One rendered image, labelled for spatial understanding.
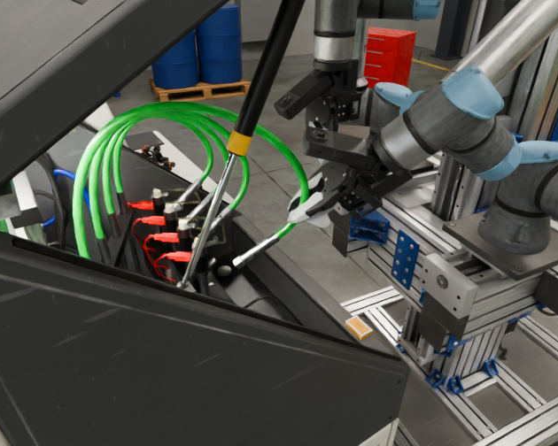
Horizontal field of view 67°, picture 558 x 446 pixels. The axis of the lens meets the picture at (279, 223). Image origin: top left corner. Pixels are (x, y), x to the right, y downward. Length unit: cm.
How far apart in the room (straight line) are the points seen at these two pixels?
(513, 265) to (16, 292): 92
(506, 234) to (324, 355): 59
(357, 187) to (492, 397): 135
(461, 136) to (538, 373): 151
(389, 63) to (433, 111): 434
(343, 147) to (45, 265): 43
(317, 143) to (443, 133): 17
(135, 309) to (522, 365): 179
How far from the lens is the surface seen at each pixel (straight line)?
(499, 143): 69
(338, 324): 92
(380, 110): 133
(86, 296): 38
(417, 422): 172
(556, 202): 98
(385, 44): 494
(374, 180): 68
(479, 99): 61
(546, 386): 201
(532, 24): 85
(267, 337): 52
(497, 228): 108
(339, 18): 81
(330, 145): 63
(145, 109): 64
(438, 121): 62
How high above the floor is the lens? 161
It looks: 33 degrees down
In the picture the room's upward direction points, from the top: straight up
